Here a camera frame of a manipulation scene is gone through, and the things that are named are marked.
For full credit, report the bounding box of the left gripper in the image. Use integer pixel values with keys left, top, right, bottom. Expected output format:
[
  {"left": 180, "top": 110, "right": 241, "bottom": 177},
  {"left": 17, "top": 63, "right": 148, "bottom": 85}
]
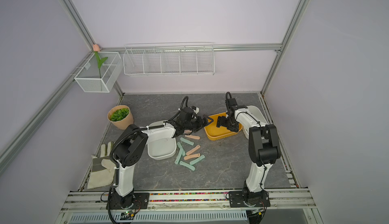
[{"left": 184, "top": 115, "right": 214, "bottom": 132}]

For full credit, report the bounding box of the yellow storage box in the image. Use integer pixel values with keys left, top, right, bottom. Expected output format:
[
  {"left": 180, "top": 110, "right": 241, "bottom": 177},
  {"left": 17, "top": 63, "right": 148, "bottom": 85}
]
[{"left": 205, "top": 113, "right": 243, "bottom": 141}]

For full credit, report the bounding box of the mint knife long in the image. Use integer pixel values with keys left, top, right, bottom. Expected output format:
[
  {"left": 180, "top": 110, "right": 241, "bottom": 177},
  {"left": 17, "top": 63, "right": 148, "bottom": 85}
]
[{"left": 174, "top": 152, "right": 182, "bottom": 165}]

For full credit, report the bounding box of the mint knife bottom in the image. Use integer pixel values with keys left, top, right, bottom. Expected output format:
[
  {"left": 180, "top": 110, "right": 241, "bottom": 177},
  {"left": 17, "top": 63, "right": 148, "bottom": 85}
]
[{"left": 179, "top": 161, "right": 196, "bottom": 171}]

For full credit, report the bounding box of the white storage box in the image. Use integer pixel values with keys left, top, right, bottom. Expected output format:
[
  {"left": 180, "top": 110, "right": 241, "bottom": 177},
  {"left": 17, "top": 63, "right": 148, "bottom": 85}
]
[
  {"left": 146, "top": 121, "right": 177, "bottom": 160},
  {"left": 243, "top": 105, "right": 268, "bottom": 139}
]

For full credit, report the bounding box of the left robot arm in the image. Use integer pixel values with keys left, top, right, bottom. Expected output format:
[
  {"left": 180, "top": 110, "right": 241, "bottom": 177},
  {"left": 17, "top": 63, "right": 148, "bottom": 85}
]
[{"left": 107, "top": 96, "right": 214, "bottom": 209}]

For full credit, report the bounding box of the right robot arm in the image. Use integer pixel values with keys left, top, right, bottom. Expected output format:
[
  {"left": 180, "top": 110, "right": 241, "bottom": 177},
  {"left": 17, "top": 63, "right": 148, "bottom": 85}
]
[{"left": 216, "top": 92, "right": 281, "bottom": 208}]

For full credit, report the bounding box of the mint knife short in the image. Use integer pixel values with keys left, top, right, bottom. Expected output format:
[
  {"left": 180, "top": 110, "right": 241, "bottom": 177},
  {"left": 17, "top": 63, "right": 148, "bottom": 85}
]
[{"left": 177, "top": 142, "right": 186, "bottom": 156}]

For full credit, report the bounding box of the potted green plant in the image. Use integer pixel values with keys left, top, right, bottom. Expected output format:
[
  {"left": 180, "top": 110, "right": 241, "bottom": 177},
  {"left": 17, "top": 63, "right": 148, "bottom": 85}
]
[{"left": 107, "top": 105, "right": 134, "bottom": 130}]

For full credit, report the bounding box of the white mesh basket small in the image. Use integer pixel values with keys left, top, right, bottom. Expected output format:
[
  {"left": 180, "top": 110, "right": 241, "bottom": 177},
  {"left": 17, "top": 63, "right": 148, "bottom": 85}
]
[{"left": 75, "top": 52, "right": 123, "bottom": 93}]

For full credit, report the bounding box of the artificial tulip flower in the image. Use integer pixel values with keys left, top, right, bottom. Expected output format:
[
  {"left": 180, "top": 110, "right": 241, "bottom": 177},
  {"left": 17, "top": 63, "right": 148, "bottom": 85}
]
[{"left": 93, "top": 44, "right": 108, "bottom": 78}]

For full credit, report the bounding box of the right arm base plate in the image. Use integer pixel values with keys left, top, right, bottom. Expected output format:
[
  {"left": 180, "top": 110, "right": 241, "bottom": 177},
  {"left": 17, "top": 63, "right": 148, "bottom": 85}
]
[{"left": 227, "top": 190, "right": 270, "bottom": 208}]

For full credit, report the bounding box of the white wire basket long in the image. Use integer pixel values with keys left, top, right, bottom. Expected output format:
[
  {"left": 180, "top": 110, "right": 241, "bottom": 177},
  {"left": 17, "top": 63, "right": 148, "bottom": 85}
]
[{"left": 123, "top": 42, "right": 215, "bottom": 76}]

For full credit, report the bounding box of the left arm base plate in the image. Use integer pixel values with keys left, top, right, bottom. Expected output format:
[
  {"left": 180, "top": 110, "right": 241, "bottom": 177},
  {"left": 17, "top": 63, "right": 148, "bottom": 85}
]
[{"left": 106, "top": 191, "right": 150, "bottom": 210}]

